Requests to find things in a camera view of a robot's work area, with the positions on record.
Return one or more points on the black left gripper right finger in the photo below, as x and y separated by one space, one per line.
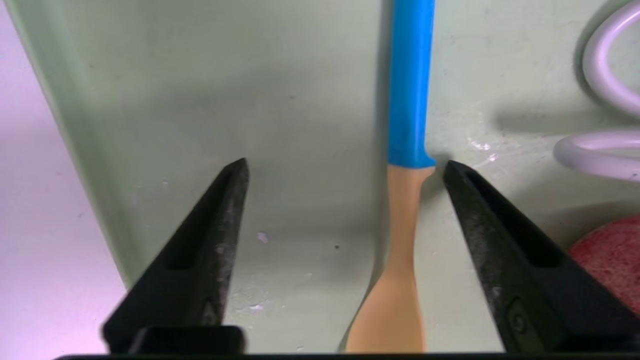
540 300

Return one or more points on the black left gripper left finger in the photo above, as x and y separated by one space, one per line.
190 280

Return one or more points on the red peach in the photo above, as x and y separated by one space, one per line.
615 260

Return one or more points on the light green plastic tray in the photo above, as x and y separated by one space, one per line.
300 100

